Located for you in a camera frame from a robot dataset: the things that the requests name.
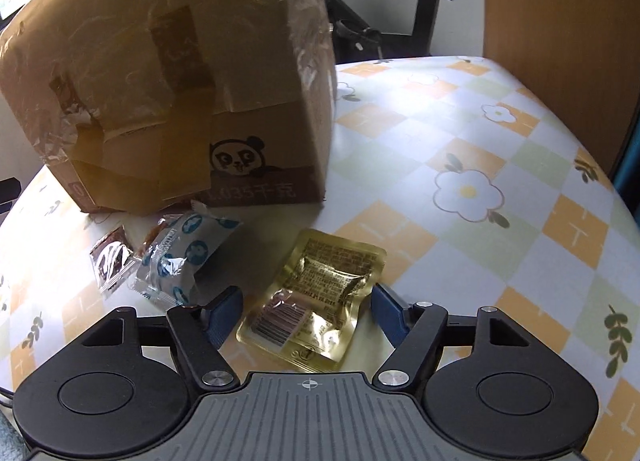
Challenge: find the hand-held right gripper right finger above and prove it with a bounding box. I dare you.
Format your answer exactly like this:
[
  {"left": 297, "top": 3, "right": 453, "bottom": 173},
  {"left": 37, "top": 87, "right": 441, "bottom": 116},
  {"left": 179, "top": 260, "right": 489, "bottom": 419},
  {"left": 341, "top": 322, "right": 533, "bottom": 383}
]
[{"left": 369, "top": 283, "right": 532, "bottom": 388}]

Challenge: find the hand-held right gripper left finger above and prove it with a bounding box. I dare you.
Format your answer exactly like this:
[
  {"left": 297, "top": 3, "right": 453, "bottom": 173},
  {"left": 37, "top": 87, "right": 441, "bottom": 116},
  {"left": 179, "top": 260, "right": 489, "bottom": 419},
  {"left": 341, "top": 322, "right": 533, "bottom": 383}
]
[{"left": 81, "top": 286, "right": 246, "bottom": 391}]

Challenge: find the gold foil snack packet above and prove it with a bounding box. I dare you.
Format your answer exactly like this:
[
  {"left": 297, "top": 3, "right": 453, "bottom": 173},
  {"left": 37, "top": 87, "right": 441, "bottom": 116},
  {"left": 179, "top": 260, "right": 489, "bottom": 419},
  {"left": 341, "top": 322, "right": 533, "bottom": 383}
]
[{"left": 235, "top": 228, "right": 388, "bottom": 373}]

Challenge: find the brown cardboard box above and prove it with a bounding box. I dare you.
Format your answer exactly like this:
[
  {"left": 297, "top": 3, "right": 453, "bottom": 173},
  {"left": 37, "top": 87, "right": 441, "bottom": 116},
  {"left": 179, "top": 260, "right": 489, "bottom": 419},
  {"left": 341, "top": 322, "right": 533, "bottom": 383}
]
[{"left": 0, "top": 0, "right": 338, "bottom": 216}]

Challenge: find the clear blue-printed snack packet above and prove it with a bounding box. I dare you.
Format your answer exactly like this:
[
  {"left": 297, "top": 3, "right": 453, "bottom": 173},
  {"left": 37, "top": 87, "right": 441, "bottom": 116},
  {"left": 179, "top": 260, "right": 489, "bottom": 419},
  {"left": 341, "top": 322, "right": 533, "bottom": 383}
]
[{"left": 127, "top": 201, "right": 244, "bottom": 308}]

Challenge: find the small brown snack packet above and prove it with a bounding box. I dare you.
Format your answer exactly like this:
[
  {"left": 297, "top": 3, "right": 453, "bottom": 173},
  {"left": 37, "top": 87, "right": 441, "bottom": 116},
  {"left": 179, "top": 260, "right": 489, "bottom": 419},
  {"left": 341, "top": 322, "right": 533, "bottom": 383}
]
[
  {"left": 136, "top": 214, "right": 185, "bottom": 262},
  {"left": 89, "top": 224, "right": 137, "bottom": 295}
]

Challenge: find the teal cloth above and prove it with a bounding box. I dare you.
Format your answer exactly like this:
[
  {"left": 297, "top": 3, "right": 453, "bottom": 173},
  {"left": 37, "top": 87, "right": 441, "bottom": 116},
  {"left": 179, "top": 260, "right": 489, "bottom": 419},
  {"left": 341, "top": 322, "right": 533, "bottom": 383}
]
[{"left": 614, "top": 124, "right": 640, "bottom": 204}]

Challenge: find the black metal stand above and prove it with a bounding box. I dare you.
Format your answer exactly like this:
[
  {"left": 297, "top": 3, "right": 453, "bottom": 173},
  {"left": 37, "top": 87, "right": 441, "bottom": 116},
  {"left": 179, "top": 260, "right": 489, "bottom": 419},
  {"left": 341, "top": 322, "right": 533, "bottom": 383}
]
[{"left": 320, "top": 0, "right": 459, "bottom": 64}]

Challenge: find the wooden chair back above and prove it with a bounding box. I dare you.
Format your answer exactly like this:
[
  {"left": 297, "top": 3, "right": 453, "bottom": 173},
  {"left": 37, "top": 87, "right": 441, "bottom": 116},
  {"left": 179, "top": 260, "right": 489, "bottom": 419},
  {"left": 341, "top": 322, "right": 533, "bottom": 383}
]
[{"left": 481, "top": 0, "right": 640, "bottom": 183}]

